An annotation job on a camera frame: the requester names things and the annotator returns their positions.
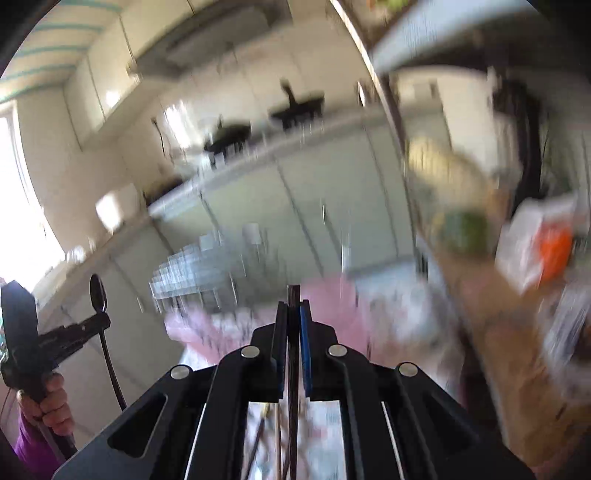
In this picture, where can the white and orange packet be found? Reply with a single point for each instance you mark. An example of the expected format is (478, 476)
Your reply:
(540, 244)

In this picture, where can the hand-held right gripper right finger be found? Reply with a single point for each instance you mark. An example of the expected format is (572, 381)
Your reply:
(304, 355)

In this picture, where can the kitchen countertop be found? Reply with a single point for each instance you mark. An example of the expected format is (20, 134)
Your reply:
(258, 152)

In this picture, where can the white upper cabinets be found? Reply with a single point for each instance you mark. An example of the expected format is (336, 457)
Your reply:
(115, 74)

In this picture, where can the dark chopstick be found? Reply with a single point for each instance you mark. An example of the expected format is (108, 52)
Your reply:
(292, 415)

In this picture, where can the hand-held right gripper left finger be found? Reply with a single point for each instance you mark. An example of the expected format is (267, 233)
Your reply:
(280, 355)

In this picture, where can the black pan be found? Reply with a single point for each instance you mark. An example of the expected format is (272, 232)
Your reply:
(228, 136)
(298, 108)

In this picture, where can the grey shelf board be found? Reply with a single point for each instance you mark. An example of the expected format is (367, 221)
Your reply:
(457, 32)

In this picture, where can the person's left forearm purple sleeve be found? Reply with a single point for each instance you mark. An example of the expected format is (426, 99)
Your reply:
(34, 450)

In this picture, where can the pink cloth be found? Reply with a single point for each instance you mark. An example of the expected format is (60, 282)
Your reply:
(332, 300)

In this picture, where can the window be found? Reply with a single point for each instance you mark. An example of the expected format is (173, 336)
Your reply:
(23, 203)

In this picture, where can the clear jar with green label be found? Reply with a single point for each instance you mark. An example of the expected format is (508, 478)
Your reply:
(457, 198)

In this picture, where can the black spoon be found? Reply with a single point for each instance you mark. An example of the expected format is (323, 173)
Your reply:
(98, 295)

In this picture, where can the range hood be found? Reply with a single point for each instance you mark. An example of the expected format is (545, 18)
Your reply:
(203, 41)

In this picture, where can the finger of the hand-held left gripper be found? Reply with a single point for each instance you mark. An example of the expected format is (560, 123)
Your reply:
(76, 328)
(69, 353)

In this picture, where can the pale green lower cabinets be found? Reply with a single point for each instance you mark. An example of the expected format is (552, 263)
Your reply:
(300, 203)

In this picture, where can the person's left hand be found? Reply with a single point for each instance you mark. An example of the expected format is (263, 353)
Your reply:
(53, 408)

